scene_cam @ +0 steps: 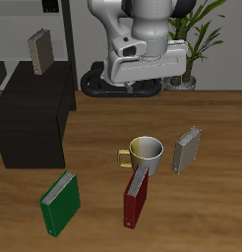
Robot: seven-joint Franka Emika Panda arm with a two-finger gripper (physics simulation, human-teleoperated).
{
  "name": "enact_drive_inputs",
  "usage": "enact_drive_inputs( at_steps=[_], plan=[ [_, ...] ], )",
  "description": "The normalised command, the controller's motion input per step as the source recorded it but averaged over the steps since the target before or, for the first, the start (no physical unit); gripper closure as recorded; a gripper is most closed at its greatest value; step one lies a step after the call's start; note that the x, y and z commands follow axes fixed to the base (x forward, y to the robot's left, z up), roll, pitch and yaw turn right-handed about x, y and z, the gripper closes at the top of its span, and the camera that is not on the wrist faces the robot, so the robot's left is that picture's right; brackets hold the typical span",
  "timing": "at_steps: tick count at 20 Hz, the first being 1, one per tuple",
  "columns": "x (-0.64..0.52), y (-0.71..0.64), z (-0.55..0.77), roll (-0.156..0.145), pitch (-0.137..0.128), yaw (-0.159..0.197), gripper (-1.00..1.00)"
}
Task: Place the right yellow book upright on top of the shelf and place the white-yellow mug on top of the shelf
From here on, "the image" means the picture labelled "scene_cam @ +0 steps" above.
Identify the red book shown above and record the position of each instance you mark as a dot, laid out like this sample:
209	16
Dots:
135	203

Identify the dark brown wooden cabinet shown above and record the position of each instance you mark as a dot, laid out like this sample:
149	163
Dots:
31	114

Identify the tan book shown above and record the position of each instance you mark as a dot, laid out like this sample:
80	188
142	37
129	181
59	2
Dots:
187	152
41	52

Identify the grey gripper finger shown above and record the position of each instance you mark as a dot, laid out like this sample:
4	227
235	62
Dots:
128	87

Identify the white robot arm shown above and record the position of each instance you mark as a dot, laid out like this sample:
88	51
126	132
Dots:
149	19

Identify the white-yellow mug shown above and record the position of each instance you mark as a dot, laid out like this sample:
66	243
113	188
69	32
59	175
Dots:
149	157

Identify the green book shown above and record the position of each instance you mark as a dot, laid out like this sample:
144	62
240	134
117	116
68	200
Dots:
62	206

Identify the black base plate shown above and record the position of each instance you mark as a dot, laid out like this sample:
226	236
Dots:
93	87

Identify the green pot plant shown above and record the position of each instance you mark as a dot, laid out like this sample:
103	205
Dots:
196	39

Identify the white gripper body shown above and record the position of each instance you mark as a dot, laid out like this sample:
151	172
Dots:
149	67

